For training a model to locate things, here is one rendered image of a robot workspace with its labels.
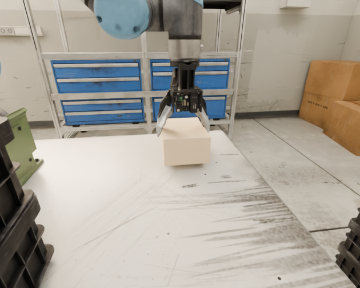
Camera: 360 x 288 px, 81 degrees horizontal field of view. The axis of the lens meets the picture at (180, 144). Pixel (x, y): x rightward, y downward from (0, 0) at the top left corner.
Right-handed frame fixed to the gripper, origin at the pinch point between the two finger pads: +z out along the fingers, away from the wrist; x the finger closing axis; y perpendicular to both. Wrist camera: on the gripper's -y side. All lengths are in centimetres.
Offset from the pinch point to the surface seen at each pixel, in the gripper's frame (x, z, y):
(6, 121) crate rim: -24.7, -15.9, 30.3
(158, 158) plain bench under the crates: -7.2, 7.2, 0.3
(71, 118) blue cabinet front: -81, 40, -141
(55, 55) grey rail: -82, -13, -139
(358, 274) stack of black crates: 55, 44, 20
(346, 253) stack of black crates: 53, 40, 15
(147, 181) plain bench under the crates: -10.5, 7.1, 11.7
